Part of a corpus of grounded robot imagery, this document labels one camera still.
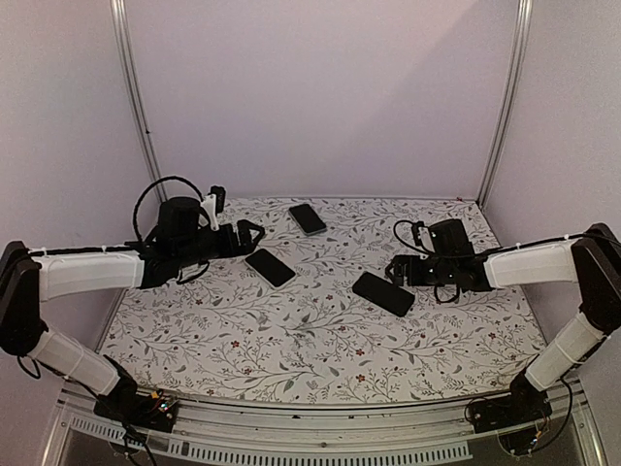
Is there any phone in clear case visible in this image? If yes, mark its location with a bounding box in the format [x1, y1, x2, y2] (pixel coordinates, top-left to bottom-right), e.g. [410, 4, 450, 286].
[245, 249, 295, 288]
[288, 203, 327, 236]

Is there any phone in clear case middle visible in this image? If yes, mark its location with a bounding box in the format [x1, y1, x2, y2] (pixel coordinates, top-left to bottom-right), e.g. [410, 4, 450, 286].
[245, 249, 295, 288]

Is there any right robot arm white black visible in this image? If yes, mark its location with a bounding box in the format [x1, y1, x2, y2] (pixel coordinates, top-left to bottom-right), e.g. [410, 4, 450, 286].
[384, 219, 620, 423]

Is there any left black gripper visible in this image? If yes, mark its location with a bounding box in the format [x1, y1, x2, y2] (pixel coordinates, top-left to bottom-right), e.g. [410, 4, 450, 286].
[176, 218, 266, 269]

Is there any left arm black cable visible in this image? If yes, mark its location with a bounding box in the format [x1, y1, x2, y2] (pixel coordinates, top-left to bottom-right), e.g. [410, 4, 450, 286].
[132, 175, 205, 244]

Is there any floral patterned table mat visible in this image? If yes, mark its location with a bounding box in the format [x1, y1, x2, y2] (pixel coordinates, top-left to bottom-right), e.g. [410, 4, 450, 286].
[100, 198, 544, 405]

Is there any front aluminium rail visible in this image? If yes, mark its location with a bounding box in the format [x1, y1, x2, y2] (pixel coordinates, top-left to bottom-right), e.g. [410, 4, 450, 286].
[42, 379, 608, 465]

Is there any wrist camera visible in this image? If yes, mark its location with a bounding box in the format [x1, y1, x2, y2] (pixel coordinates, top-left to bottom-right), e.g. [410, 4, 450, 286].
[201, 185, 226, 231]
[411, 221, 434, 250]

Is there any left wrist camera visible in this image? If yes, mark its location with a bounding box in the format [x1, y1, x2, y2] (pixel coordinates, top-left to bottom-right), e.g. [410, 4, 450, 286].
[201, 185, 226, 231]

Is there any aluminium frame post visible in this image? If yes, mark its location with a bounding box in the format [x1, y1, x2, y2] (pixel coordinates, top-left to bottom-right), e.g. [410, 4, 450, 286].
[110, 0, 162, 182]
[476, 0, 533, 211]

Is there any black phone case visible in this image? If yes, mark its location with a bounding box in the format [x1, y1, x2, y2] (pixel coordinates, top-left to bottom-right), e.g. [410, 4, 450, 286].
[352, 272, 415, 317]

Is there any right aluminium frame post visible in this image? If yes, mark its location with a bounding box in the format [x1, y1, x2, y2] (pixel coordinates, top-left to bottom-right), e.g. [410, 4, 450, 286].
[476, 0, 533, 211]

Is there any phone in clear case far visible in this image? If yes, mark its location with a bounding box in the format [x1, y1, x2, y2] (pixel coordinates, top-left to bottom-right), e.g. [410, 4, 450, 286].
[288, 203, 327, 236]

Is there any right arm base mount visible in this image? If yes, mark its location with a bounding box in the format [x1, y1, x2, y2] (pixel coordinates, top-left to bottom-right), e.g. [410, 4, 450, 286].
[464, 394, 552, 433]

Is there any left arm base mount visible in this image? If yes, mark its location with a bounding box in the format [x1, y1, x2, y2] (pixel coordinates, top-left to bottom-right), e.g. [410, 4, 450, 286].
[93, 390, 179, 433]

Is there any left aluminium frame post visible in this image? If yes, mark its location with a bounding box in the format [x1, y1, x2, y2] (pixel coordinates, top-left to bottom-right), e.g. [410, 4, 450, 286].
[110, 0, 162, 182]

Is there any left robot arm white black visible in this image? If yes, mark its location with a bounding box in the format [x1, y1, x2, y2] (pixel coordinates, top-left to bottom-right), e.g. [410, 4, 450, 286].
[1, 193, 265, 421]

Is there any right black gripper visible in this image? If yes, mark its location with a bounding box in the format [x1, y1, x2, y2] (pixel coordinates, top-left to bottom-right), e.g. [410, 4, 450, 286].
[385, 254, 455, 286]

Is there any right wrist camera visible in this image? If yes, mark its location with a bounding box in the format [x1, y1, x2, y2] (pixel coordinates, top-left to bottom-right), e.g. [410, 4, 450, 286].
[411, 221, 434, 250]

